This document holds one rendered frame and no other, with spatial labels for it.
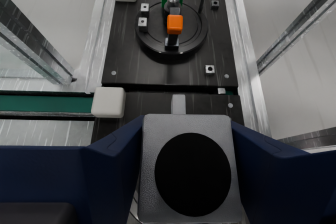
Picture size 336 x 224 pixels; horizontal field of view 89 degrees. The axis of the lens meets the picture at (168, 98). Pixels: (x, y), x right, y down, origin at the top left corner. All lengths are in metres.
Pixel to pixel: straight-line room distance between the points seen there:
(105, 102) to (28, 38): 0.12
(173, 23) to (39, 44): 0.18
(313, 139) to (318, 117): 0.23
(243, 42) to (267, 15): 0.26
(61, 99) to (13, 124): 0.11
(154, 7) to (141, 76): 0.15
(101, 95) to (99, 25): 0.18
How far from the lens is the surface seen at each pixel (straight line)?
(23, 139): 0.41
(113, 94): 0.28
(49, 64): 0.30
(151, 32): 0.33
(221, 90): 0.31
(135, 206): 0.25
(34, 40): 0.29
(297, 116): 0.50
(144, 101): 0.28
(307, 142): 0.31
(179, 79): 0.30
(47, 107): 0.36
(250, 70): 0.36
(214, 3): 0.43
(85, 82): 0.34
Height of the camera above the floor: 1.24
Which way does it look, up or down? 68 degrees down
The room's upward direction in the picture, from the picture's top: 6 degrees clockwise
